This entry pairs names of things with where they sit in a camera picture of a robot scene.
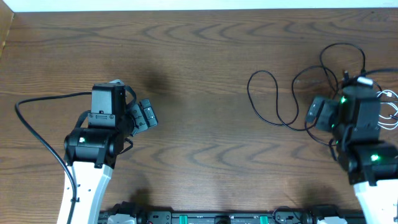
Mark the white USB cable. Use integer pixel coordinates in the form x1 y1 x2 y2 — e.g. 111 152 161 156
376 89 398 131

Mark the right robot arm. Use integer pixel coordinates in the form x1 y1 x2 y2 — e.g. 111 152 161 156
305 86 397 223

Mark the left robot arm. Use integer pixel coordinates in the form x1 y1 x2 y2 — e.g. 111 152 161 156
57 80 158 223

